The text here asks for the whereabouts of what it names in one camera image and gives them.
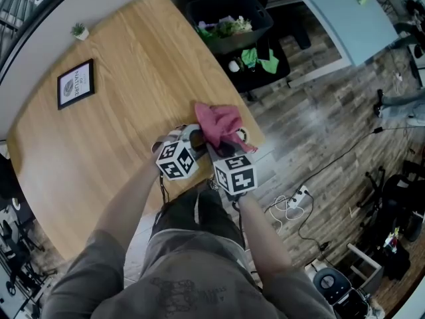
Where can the white egg-shaped object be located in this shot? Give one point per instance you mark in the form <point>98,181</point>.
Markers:
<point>233,66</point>

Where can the person's right forearm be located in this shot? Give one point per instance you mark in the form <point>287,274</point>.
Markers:
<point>265,234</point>

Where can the black plastic bin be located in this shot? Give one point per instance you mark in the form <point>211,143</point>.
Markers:
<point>232,8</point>

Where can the artificial plants bundle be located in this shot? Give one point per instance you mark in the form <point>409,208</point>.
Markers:
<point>229,27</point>

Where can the person's grey shirt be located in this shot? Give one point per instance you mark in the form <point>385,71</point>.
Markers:
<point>186,284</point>

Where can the black round-seat chair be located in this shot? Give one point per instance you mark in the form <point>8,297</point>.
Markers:
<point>335,286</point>

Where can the black framed picture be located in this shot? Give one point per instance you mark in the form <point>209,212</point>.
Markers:
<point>75,84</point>

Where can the white wooden frame stool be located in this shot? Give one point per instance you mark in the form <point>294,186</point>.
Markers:
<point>368,264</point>

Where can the green cloth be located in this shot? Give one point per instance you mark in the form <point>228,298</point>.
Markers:
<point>254,58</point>

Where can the small potted plant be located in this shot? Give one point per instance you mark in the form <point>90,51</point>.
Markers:
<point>79,32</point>

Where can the black folding chair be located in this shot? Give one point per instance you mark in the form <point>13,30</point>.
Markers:
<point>398,198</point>

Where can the person's left forearm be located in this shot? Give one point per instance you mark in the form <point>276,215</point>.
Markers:
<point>129,201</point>

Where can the black low table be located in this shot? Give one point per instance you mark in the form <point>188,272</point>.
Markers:
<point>282,65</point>

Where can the white power strip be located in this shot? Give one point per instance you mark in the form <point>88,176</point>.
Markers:
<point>298,196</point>

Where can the pink cloth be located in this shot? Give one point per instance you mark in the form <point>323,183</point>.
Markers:
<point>219,121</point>

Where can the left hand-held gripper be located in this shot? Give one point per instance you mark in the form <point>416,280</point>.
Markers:
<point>176,165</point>

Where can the black equipment stand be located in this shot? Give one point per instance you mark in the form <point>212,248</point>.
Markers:
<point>16,244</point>

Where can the person's dark trousers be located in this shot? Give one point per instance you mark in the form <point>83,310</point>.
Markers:
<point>206,211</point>

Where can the light blue table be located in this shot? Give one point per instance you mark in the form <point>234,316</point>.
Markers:
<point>345,15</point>

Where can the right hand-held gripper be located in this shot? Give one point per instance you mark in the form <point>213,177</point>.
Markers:
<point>237,178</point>

